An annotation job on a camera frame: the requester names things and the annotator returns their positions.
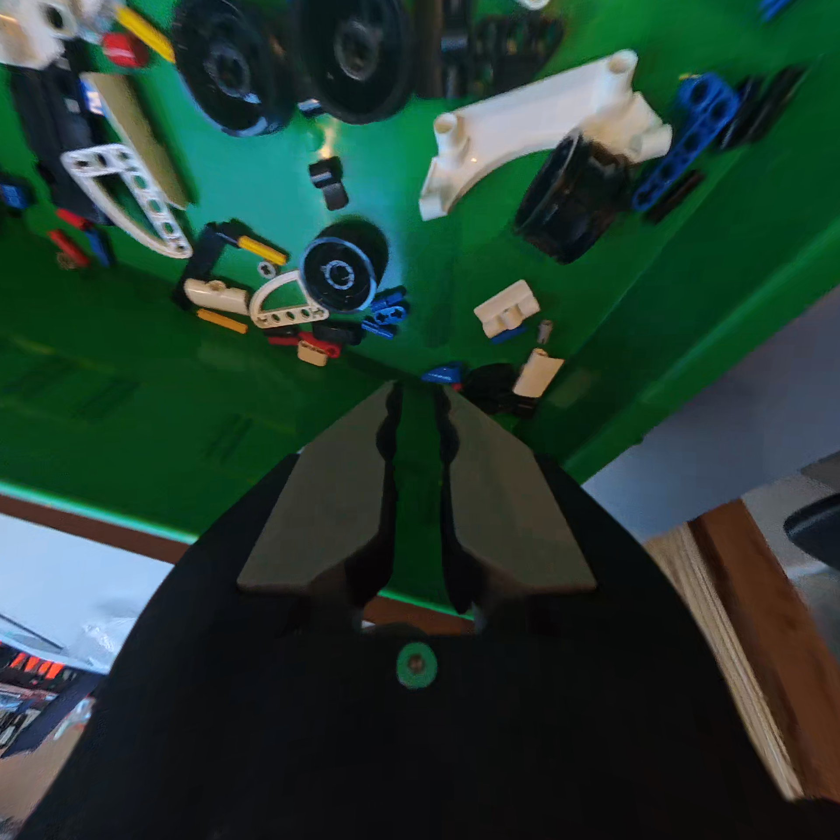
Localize blue brick beam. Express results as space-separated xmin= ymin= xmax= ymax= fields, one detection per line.
xmin=632 ymin=72 xmax=742 ymax=212

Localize yellow brick axle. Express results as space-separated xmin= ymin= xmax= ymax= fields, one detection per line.
xmin=113 ymin=3 xmax=177 ymax=64

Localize white half-round brick beam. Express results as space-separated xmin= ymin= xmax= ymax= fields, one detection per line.
xmin=249 ymin=270 xmax=330 ymax=330

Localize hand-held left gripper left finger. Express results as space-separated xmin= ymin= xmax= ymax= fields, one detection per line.
xmin=236 ymin=380 xmax=404 ymax=608

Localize grey brick panel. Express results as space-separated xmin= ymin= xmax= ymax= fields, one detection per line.
xmin=82 ymin=71 xmax=193 ymax=212

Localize small brick pieces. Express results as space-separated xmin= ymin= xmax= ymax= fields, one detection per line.
xmin=0 ymin=0 xmax=808 ymax=421

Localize red round brick piece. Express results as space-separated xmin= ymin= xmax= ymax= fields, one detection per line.
xmin=100 ymin=31 xmax=153 ymax=70

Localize white angled brick beam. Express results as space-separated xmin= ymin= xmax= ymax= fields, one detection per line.
xmin=61 ymin=144 xmax=193 ymax=259

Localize white curved brick piece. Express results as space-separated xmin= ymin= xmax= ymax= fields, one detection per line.
xmin=184 ymin=277 xmax=252 ymax=317

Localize green plastic bin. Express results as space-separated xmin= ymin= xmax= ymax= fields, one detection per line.
xmin=0 ymin=0 xmax=840 ymax=621

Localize small white brick connector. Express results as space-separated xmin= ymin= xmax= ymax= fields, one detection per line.
xmin=474 ymin=280 xmax=541 ymax=340

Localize white mudguard brick panel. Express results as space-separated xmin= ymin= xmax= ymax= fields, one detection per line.
xmin=419 ymin=49 xmax=673 ymax=222

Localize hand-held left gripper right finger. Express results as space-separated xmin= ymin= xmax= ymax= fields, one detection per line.
xmin=433 ymin=384 xmax=598 ymax=616

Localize wooden table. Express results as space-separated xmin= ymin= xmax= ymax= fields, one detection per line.
xmin=0 ymin=492 xmax=475 ymax=677

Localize small black brick connector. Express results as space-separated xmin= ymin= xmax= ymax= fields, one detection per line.
xmin=308 ymin=156 xmax=350 ymax=212

